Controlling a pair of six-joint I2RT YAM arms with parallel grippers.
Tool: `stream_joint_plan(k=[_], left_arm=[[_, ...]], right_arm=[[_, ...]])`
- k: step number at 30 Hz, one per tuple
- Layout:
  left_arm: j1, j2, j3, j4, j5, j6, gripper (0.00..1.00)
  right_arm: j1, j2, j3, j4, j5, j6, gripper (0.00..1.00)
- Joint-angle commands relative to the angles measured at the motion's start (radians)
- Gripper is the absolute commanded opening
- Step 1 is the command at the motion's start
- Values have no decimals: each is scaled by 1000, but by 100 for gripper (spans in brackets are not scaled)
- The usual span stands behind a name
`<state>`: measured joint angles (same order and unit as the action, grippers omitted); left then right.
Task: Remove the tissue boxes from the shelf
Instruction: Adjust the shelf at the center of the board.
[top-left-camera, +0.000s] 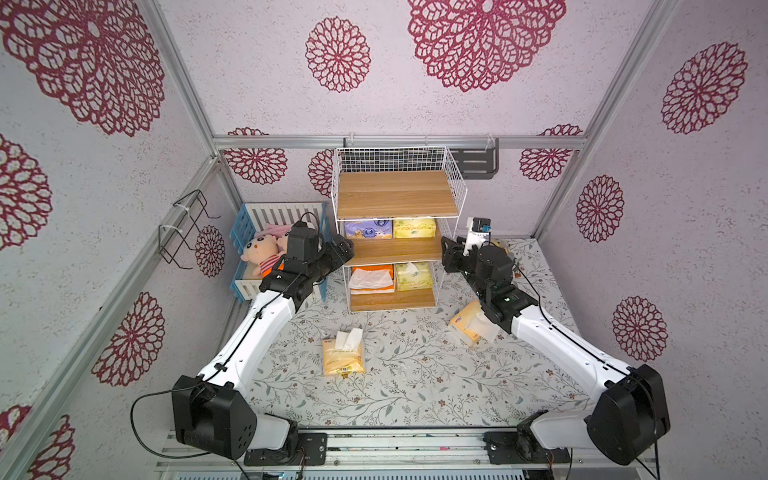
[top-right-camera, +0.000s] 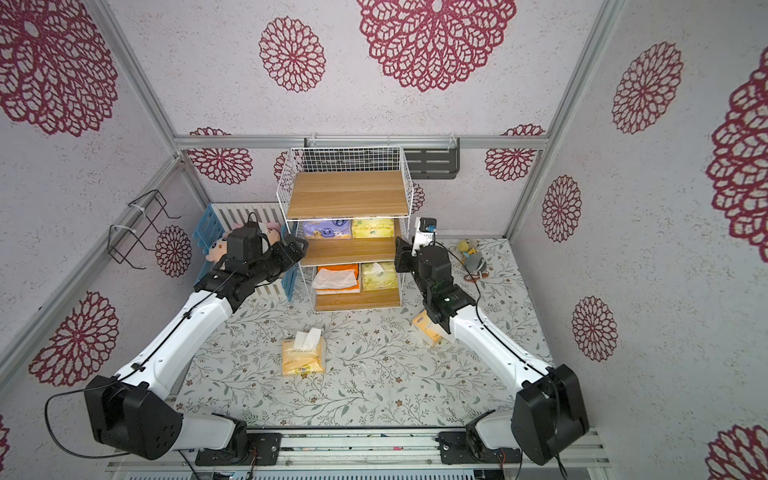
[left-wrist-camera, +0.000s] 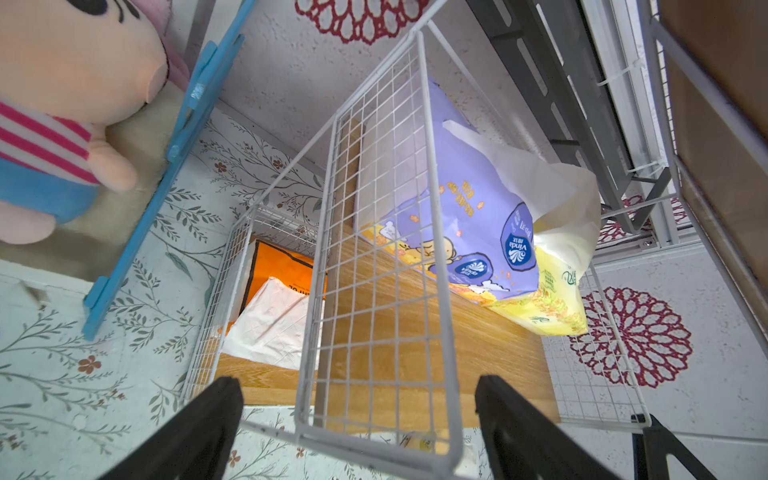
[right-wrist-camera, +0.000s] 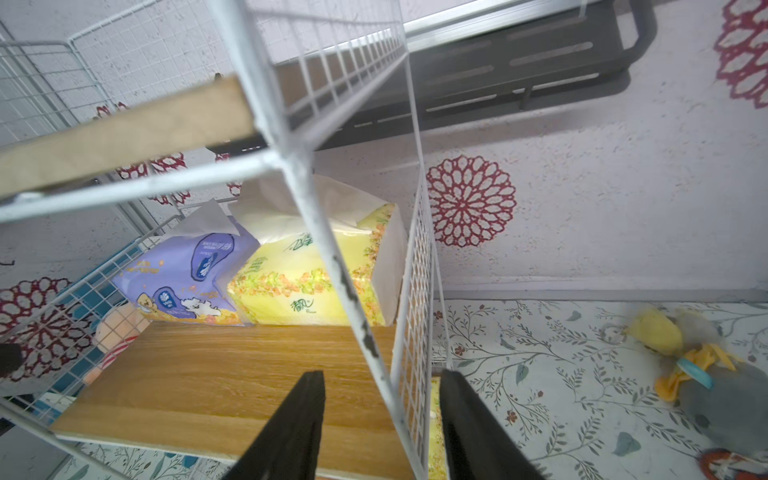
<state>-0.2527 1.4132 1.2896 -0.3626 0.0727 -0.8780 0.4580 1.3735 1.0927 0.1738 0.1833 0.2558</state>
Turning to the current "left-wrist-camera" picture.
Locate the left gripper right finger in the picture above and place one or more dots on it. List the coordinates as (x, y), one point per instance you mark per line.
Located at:
(522, 443)

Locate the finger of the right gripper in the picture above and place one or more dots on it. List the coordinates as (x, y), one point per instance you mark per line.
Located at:
(653, 446)

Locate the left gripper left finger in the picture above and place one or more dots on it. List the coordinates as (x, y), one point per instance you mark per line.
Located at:
(195, 444)

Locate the yellow tissue pack shelf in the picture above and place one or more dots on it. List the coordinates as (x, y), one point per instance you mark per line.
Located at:
(552, 288)

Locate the orange tissue pack bottom shelf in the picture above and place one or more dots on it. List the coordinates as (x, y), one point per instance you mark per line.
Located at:
(268, 323)

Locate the purple tissue pack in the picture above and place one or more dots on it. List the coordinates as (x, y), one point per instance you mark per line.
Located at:
(428, 182)

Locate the floral patterned floor mat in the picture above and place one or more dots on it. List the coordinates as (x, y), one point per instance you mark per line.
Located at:
(71, 408)

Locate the blue white toy crib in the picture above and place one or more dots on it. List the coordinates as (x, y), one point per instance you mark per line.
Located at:
(81, 266)

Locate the plush doll blue shorts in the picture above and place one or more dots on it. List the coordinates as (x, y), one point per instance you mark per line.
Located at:
(70, 69)

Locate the white wire three-tier shelf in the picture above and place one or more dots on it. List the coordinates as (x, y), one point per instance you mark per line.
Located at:
(664, 335)

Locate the grey wall-mounted shelf rack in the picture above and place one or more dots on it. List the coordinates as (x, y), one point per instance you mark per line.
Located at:
(577, 67)

